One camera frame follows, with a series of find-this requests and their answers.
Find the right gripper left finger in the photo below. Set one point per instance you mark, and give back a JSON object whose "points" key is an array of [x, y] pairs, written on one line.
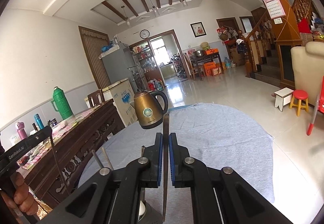
{"points": [[112, 196]]}

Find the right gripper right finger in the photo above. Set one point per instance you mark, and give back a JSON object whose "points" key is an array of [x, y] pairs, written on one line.
{"points": [[218, 196]]}

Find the large white plastic spoon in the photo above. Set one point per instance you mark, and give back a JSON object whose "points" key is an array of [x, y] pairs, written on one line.
{"points": [[142, 209]]}

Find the person left hand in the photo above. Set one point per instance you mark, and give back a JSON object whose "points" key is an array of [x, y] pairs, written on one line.
{"points": [[22, 199]]}

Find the pink thermos bottle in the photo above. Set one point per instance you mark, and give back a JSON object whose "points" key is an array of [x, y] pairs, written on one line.
{"points": [[20, 128]]}

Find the dark grey utensil holder cup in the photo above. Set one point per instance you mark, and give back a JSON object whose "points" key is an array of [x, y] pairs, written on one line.
{"points": [[151, 216]]}

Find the dark carved wooden sideboard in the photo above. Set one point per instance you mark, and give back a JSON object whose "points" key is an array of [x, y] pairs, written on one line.
{"points": [[56, 174]]}

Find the blue thermos bottle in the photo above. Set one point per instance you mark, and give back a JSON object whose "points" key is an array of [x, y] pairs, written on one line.
{"points": [[39, 121]]}

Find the green thermos flask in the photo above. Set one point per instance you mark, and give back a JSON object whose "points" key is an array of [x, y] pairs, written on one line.
{"points": [[60, 103]]}

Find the bronze electric kettle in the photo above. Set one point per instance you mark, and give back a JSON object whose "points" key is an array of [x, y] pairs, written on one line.
{"points": [[150, 108]]}

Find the white small step stool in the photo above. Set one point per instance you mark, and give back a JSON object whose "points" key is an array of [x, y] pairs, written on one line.
{"points": [[282, 98]]}

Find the red yellow small stool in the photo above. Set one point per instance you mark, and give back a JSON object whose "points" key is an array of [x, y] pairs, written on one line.
{"points": [[299, 101]]}

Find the grey refrigerator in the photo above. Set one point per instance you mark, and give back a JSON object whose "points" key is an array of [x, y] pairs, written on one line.
{"points": [[119, 64]]}

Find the red plastic kids chair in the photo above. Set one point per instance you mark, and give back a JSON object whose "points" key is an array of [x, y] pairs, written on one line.
{"points": [[318, 107]]}

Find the dark wooden side table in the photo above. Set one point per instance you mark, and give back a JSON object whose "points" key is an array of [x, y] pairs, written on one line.
{"points": [[204, 65]]}

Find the wooden stair railing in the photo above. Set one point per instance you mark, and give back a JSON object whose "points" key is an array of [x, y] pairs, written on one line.
{"points": [[262, 39]]}

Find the cream leather sofa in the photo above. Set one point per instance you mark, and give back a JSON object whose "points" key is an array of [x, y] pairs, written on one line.
{"points": [[308, 68]]}

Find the framed flower picture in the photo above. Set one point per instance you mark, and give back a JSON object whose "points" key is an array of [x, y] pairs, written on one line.
{"points": [[198, 29]]}

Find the round wall clock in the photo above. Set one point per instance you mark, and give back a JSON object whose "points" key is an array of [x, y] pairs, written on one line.
{"points": [[144, 34]]}

